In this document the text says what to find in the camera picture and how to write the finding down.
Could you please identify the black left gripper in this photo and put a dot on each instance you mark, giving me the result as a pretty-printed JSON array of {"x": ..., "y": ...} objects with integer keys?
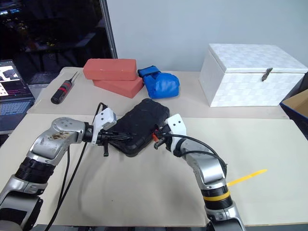
[{"x": 103, "y": 138}]

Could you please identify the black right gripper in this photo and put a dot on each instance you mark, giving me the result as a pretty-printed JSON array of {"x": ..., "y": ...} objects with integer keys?
[{"x": 163, "y": 133}]

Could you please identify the black plastic tool case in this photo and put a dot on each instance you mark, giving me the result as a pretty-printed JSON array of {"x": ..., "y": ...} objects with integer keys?
[{"x": 142, "y": 118}]

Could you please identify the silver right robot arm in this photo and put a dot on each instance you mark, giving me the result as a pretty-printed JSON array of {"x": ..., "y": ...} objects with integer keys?
[{"x": 207, "y": 166}]

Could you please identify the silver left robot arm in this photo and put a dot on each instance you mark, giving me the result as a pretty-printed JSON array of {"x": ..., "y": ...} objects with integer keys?
[{"x": 60, "y": 134}]

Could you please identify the beige table mat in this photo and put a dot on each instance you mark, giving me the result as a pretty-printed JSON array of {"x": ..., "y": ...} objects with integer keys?
[{"x": 144, "y": 187}]

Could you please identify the red brick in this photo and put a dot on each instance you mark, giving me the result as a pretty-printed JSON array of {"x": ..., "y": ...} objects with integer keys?
[
  {"x": 122, "y": 87},
  {"x": 110, "y": 68}
]

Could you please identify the blue boxing glove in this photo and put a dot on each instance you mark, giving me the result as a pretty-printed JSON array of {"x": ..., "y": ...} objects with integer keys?
[{"x": 161, "y": 84}]

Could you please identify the black red screwdriver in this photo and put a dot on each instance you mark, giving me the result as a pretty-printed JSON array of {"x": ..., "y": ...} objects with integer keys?
[{"x": 61, "y": 92}]

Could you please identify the yellow plastic strip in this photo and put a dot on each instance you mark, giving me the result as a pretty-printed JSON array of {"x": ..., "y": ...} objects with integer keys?
[{"x": 250, "y": 176}]

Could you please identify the open laptop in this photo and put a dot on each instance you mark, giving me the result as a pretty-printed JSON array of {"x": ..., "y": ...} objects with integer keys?
[{"x": 14, "y": 106}]

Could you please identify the white woven lidded box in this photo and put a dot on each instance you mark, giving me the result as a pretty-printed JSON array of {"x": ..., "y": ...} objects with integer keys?
[{"x": 250, "y": 81}]

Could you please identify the metal box latch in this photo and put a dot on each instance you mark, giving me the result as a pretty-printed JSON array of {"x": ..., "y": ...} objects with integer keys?
[{"x": 266, "y": 74}]

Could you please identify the cardboard box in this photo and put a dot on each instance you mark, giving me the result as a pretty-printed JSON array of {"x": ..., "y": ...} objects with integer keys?
[{"x": 297, "y": 103}]

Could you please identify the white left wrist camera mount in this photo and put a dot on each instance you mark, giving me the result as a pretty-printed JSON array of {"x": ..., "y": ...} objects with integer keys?
[{"x": 107, "y": 119}]

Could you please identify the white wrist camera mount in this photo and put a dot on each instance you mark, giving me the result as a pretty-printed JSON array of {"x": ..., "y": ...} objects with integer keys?
[
  {"x": 176, "y": 125},
  {"x": 107, "y": 119}
]

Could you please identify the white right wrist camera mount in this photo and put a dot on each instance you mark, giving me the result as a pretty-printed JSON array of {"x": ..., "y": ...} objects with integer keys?
[{"x": 176, "y": 125}]

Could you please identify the grey window frame post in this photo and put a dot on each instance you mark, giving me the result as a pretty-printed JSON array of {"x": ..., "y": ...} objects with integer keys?
[{"x": 109, "y": 29}]

